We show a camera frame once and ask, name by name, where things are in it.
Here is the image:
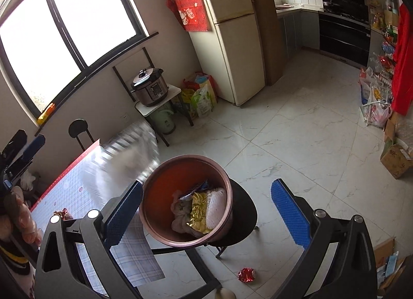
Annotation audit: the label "yellow green bag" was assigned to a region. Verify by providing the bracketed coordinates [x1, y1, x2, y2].
[180, 89, 196, 116]

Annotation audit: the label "brown round trash bin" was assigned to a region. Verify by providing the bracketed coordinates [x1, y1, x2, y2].
[139, 155, 234, 248]

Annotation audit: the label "brown wooden partition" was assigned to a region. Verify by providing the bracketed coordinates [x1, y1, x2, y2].
[242, 0, 285, 86]

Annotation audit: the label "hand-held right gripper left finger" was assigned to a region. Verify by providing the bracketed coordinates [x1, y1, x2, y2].
[35, 180, 144, 299]

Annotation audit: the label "pile of packaged goods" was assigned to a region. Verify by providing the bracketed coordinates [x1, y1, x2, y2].
[368, 0, 401, 75]

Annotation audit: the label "open cardboard box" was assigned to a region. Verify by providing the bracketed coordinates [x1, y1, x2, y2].
[380, 138, 413, 179]

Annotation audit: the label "white crumpled cloth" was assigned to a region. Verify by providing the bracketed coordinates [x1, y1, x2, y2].
[20, 171, 37, 190]

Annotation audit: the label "table with checked cloth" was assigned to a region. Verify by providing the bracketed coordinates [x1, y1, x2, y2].
[30, 139, 166, 298]

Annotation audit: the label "red shopping bag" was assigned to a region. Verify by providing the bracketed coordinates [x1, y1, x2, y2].
[183, 73, 214, 93]

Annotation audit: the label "dark framed window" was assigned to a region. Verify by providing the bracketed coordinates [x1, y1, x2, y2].
[0, 0, 160, 136]

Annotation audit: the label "red fridge cover cloth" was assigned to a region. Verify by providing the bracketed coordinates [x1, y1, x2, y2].
[166, 0, 213, 32]

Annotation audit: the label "white shelf rack black frame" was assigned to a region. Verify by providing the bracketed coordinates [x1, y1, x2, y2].
[112, 46, 194, 148]

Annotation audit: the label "black round stool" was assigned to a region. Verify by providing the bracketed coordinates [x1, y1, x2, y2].
[68, 119, 97, 153]
[150, 178, 259, 259]

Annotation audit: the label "white and green bag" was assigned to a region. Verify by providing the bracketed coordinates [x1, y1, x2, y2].
[190, 88, 216, 118]

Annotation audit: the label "black pressure cooker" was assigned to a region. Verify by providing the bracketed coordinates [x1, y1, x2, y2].
[131, 67, 170, 107]

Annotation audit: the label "person's left hand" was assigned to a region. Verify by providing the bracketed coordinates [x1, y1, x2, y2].
[0, 186, 44, 245]

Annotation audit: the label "black stove oven unit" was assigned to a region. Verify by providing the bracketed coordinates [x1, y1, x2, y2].
[318, 10, 371, 68]

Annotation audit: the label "red foil candy wrapper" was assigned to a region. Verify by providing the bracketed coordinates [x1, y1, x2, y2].
[53, 208, 73, 221]

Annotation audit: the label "pink plastic bag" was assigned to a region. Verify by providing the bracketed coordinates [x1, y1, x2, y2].
[368, 102, 392, 129]

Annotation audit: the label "red patterned table cover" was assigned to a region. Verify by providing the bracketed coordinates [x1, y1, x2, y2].
[29, 139, 101, 211]

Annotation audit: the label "grey kitchen cabinets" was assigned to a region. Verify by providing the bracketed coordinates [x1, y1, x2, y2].
[276, 5, 320, 61]

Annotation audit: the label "wire rack with bags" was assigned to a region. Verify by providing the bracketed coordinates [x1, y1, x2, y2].
[359, 67, 392, 106]

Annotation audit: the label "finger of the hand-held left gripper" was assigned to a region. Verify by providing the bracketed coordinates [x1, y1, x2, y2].
[2, 129, 28, 161]
[6, 134, 46, 176]

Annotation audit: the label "orange packet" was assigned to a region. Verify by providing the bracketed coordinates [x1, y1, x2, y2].
[36, 103, 56, 125]

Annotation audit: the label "gold foil wrapper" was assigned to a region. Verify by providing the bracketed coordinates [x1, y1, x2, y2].
[189, 191, 214, 234]

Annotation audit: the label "cream refrigerator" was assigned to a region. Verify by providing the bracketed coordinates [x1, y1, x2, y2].
[187, 0, 267, 107]

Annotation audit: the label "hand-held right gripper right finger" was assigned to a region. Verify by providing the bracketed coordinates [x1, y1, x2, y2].
[270, 178, 378, 299]

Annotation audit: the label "crushed red soda can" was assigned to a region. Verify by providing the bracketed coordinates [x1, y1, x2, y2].
[238, 267, 256, 283]

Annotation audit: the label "green kettle under table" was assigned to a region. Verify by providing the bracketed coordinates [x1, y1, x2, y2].
[147, 101, 177, 135]

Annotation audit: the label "red hanging cloth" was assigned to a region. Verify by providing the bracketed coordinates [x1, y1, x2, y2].
[391, 2, 413, 115]

